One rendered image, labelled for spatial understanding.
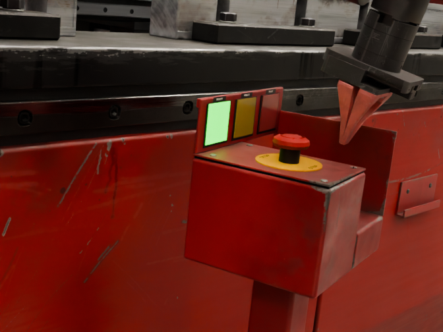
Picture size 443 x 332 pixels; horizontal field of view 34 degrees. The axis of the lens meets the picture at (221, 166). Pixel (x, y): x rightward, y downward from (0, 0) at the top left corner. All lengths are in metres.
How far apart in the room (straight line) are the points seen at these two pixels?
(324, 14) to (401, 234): 0.48
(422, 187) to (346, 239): 0.77
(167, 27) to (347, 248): 0.47
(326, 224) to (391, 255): 0.81
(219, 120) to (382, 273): 0.79
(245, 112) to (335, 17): 0.58
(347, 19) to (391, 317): 0.64
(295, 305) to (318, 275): 0.12
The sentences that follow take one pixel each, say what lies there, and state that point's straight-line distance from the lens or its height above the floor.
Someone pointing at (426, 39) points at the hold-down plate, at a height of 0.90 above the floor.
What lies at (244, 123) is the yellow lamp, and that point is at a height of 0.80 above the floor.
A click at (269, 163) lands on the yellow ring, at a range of 0.75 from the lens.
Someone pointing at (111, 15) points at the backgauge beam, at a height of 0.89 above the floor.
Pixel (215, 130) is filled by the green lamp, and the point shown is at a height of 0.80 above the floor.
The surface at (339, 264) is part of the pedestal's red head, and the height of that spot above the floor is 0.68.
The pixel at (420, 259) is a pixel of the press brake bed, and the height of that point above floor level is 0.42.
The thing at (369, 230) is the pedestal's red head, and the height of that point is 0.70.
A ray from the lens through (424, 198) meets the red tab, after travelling 1.56.
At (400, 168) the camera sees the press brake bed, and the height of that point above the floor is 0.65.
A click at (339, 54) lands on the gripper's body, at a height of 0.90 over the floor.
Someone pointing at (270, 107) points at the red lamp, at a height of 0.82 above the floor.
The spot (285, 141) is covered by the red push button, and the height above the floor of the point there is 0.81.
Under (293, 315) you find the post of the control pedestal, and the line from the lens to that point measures 0.84.
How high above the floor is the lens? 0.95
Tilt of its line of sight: 14 degrees down
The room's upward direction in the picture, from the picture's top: 6 degrees clockwise
